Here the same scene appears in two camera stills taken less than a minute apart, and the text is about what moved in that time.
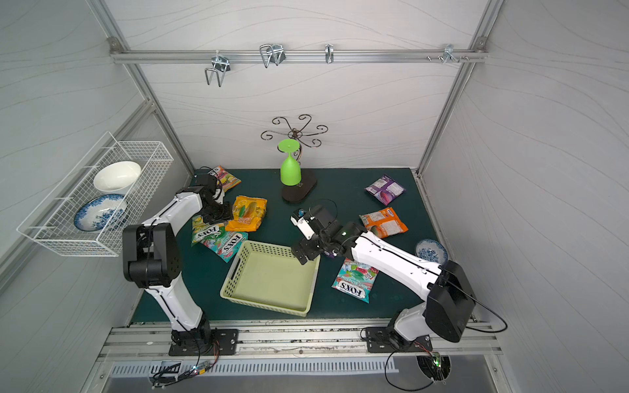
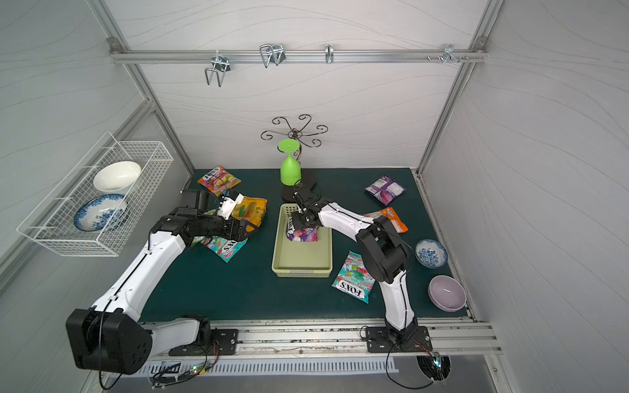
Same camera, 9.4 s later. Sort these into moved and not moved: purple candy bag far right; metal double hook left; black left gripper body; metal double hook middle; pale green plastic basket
Moved: black left gripper body; pale green plastic basket
Not moved: metal double hook middle; metal double hook left; purple candy bag far right
